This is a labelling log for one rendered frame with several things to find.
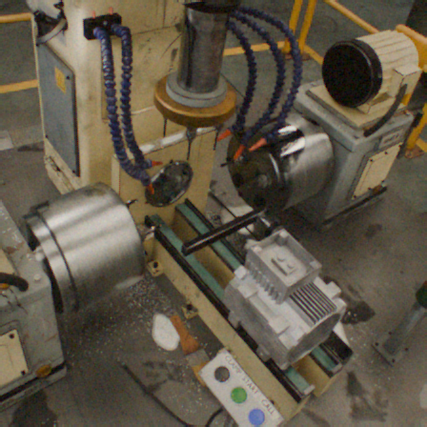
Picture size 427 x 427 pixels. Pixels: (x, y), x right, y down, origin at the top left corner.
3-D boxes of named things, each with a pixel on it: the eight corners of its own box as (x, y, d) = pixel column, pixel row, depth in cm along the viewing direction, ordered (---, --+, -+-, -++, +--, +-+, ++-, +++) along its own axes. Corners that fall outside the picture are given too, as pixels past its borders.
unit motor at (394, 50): (289, 152, 162) (326, 30, 133) (353, 125, 179) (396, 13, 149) (347, 200, 150) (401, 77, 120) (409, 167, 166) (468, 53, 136)
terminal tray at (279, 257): (241, 268, 110) (248, 247, 105) (277, 249, 115) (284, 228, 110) (278, 308, 104) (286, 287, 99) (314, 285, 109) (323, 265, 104)
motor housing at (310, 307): (216, 315, 118) (229, 266, 105) (275, 281, 128) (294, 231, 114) (272, 381, 108) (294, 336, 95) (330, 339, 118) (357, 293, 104)
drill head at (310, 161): (197, 189, 149) (208, 118, 131) (294, 148, 169) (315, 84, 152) (252, 245, 136) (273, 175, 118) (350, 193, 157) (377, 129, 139)
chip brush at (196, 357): (164, 320, 129) (164, 318, 129) (181, 314, 131) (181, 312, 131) (202, 388, 118) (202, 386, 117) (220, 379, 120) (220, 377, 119)
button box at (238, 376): (203, 376, 98) (195, 372, 93) (230, 353, 99) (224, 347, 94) (258, 448, 89) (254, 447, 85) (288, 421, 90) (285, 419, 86)
